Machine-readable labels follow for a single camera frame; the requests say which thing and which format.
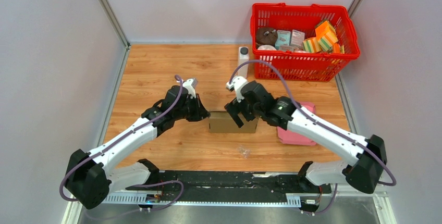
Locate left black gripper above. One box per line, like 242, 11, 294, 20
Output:
174, 94, 211, 123

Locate brown cardboard box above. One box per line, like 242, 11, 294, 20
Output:
208, 111, 259, 134

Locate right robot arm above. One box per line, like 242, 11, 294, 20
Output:
225, 76, 387, 194

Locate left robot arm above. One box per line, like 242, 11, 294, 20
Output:
59, 81, 210, 209

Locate pink paper box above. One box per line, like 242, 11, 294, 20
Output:
277, 102, 316, 146

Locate teal small box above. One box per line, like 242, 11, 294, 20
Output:
274, 30, 291, 50

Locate grey pink small box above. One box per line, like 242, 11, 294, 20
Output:
290, 30, 305, 49

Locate small clear screw bag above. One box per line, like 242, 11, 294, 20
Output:
238, 145, 251, 158

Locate white bottle black cap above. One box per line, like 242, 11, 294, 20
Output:
237, 46, 250, 78

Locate white round lid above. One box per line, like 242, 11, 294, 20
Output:
257, 45, 277, 51

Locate brown round item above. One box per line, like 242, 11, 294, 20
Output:
255, 27, 278, 47

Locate red plastic basket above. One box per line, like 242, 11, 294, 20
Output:
250, 3, 360, 82

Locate striped sponge pack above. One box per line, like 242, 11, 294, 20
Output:
303, 37, 322, 53

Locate orange green sponge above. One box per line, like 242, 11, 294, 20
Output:
315, 19, 339, 52

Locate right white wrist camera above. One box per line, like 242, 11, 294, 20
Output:
226, 76, 249, 102

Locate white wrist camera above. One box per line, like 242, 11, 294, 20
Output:
226, 76, 249, 102
183, 78, 198, 98

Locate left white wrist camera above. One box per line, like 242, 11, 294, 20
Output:
183, 78, 198, 98

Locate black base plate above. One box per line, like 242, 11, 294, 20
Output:
127, 170, 332, 207

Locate aluminium frame rail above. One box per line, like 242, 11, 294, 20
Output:
62, 169, 398, 224

